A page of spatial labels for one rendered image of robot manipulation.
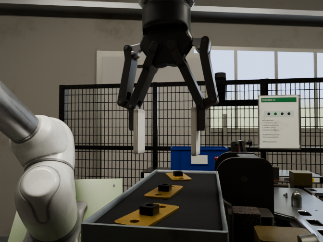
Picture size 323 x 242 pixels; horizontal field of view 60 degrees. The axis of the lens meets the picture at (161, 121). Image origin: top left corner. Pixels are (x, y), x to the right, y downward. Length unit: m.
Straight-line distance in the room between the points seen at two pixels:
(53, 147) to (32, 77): 2.63
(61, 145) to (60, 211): 0.22
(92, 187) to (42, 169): 0.32
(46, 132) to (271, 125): 1.22
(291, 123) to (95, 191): 1.14
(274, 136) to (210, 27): 2.18
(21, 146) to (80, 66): 2.54
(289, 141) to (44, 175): 1.31
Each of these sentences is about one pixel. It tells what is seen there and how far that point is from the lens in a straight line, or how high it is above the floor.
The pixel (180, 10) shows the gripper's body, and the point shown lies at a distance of 0.43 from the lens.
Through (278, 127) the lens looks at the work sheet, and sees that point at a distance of 1.72.
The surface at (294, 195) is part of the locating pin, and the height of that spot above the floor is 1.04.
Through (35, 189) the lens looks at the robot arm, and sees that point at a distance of 0.84.
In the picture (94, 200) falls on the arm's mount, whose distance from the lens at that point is 1.10.
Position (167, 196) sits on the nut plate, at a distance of 0.40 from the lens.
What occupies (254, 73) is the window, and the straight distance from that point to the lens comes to 3.63.
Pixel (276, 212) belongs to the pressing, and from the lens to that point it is 0.96.
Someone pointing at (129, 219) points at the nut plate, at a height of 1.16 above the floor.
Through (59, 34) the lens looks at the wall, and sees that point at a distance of 3.57.
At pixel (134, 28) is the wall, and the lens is 3.50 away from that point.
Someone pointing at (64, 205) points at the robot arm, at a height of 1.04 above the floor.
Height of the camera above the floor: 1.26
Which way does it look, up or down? 2 degrees up
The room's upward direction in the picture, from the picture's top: straight up
